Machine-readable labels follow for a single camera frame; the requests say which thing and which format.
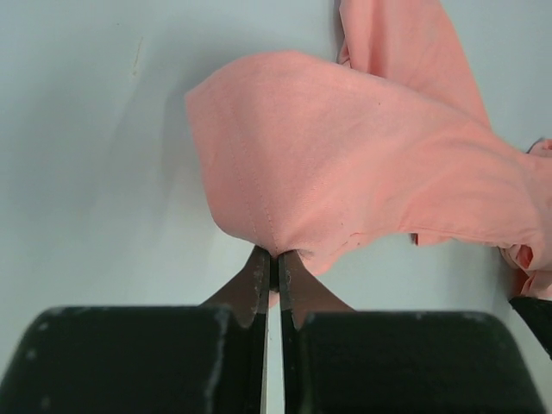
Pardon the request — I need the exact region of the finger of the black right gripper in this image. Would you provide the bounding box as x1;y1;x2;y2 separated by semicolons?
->
509;297;552;357

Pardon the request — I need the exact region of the pink t shirt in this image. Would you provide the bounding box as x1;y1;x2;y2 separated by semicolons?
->
185;1;551;299

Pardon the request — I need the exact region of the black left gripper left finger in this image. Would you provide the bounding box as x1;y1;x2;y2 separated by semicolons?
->
1;248;271;413

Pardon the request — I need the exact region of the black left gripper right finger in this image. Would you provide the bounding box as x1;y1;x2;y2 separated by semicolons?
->
278;253;545;413

